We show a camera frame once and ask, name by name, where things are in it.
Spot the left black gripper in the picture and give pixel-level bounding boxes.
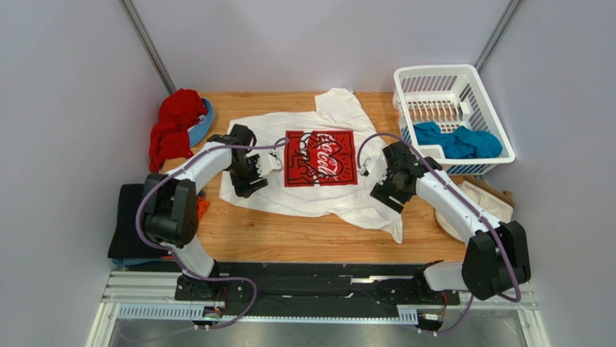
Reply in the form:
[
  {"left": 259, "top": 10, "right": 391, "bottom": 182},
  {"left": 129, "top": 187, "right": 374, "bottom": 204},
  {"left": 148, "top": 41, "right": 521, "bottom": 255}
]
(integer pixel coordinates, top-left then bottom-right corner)
[{"left": 227, "top": 154, "right": 268, "bottom": 199}]

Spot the white printed t-shirt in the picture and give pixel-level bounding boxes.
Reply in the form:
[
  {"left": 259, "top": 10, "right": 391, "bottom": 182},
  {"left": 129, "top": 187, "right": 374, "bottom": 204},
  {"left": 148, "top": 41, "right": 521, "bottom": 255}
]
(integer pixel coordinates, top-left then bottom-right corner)
[{"left": 219, "top": 88, "right": 403, "bottom": 244}]

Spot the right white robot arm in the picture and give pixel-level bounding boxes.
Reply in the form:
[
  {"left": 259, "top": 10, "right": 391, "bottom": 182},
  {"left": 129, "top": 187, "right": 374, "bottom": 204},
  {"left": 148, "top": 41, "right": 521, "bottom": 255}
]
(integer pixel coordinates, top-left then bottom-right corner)
[{"left": 359, "top": 141, "right": 531, "bottom": 302}]

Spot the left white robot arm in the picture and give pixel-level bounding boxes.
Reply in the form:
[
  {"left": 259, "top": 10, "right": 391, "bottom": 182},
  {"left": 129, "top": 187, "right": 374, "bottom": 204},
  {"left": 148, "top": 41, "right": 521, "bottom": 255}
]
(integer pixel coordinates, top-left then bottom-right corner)
[{"left": 135, "top": 124, "right": 283, "bottom": 301}]

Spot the blue cloth under stack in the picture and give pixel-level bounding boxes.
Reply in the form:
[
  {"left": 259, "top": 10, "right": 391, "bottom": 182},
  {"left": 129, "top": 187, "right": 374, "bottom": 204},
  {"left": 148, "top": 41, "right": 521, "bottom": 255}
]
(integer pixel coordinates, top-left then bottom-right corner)
[{"left": 112, "top": 258, "right": 162, "bottom": 269}]

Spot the orange t-shirt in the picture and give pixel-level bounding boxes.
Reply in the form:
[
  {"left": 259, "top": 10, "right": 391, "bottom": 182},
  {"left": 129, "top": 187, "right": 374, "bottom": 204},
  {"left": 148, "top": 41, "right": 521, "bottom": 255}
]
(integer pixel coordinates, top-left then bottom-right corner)
[{"left": 160, "top": 192, "right": 210, "bottom": 241}]

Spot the teal blue t-shirt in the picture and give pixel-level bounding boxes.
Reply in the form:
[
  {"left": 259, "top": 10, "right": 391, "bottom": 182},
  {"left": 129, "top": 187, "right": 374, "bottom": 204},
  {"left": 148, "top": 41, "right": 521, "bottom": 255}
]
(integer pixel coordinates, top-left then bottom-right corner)
[{"left": 414, "top": 122, "right": 502, "bottom": 159}]

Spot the light blue cap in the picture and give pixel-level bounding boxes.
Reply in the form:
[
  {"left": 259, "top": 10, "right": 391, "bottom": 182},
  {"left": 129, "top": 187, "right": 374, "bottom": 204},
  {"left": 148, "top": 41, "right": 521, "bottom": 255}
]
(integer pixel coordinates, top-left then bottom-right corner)
[{"left": 188, "top": 98, "right": 215, "bottom": 147}]

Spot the white plastic basket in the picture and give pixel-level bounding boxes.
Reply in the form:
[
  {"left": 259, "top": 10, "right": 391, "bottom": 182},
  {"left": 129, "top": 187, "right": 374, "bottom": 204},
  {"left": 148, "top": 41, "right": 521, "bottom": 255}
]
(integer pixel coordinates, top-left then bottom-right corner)
[{"left": 393, "top": 64, "right": 516, "bottom": 176}]

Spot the red t-shirt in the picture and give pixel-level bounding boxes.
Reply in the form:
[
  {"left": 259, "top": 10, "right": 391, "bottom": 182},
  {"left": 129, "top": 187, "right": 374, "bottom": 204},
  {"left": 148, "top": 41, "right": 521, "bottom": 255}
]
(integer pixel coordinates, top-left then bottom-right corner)
[{"left": 149, "top": 89, "right": 208, "bottom": 172}]

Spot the cream tote bag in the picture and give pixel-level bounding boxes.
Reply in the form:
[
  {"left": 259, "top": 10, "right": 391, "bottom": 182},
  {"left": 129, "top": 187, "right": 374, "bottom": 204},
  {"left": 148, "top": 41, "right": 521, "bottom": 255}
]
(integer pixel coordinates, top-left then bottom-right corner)
[{"left": 435, "top": 176, "right": 516, "bottom": 244}]

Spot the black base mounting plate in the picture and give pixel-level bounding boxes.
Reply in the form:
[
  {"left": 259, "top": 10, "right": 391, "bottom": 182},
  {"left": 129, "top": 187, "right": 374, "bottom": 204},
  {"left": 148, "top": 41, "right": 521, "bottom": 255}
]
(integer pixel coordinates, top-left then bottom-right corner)
[{"left": 189, "top": 262, "right": 461, "bottom": 318}]

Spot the black folded t-shirt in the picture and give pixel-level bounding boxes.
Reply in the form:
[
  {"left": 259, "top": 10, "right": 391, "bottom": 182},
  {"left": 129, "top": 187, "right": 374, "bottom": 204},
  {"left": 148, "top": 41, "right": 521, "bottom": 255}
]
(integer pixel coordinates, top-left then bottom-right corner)
[{"left": 108, "top": 184, "right": 169, "bottom": 262}]

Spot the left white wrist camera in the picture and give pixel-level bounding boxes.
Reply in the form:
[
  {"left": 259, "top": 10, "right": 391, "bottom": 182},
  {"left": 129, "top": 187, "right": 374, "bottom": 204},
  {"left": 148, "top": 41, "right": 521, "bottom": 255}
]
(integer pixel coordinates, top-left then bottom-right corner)
[{"left": 256, "top": 150, "right": 283, "bottom": 178}]

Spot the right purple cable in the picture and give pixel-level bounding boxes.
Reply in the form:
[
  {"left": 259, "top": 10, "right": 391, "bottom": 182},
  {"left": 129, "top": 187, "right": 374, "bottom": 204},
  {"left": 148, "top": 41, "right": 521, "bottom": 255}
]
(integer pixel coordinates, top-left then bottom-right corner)
[{"left": 356, "top": 132, "right": 523, "bottom": 337}]

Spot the purple cable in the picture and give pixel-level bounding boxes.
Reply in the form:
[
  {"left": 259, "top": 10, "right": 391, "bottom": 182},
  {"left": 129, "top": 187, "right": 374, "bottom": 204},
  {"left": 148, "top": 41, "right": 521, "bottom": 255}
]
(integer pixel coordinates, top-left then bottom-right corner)
[
  {"left": 356, "top": 132, "right": 523, "bottom": 337},
  {"left": 134, "top": 137, "right": 291, "bottom": 331}
]

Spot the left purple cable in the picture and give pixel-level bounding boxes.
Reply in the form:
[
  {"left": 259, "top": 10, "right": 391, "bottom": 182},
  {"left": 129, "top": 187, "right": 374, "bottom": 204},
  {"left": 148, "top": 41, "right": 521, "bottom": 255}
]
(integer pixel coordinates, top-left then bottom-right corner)
[{"left": 134, "top": 137, "right": 291, "bottom": 331}]

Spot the aluminium rail frame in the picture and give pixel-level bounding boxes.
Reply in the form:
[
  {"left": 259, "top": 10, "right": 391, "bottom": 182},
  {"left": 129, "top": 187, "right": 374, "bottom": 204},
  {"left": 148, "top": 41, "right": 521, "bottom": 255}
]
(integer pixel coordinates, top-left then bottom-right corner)
[{"left": 87, "top": 263, "right": 549, "bottom": 346}]

